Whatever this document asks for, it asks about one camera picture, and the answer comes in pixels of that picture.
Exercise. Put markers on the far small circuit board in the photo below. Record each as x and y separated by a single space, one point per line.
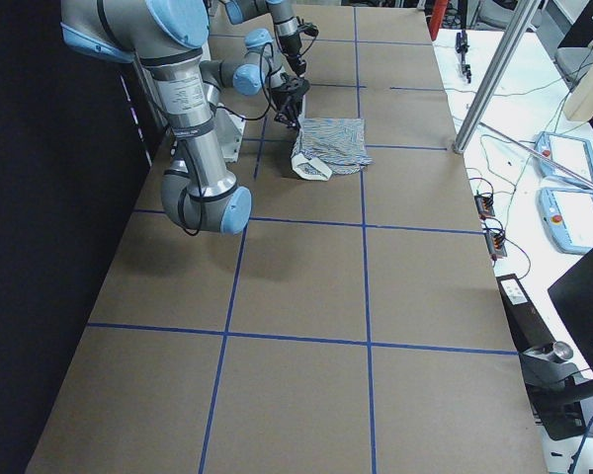
484 206

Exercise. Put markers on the near small circuit board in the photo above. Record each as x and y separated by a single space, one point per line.
495 243

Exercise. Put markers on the black camera stand clamp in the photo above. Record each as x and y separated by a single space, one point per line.
560 395

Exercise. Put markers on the navy white striped polo shirt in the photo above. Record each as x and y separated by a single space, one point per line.
327 147

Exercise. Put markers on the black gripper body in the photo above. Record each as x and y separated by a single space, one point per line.
292 46
284 95

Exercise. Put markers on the aluminium frame post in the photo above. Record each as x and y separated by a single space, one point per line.
521 20

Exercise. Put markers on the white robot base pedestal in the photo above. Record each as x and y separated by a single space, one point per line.
229 133

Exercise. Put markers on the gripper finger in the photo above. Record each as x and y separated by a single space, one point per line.
282 115
294 116
294 63
301 66

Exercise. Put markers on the black box with white label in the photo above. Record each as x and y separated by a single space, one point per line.
527 327

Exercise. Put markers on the small circuit board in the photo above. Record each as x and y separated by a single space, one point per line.
484 206
495 243

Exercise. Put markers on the black tool on white table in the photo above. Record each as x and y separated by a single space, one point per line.
462 48

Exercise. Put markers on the near blue teach pendant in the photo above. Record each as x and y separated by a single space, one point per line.
567 216

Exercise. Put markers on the blue teach pendant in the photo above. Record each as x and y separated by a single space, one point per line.
567 216
574 153

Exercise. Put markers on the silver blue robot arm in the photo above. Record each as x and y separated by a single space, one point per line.
241 11
167 38

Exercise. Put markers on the black monitor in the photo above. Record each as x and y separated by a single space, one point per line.
572 298

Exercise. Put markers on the far blue teach pendant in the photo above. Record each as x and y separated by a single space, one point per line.
574 153

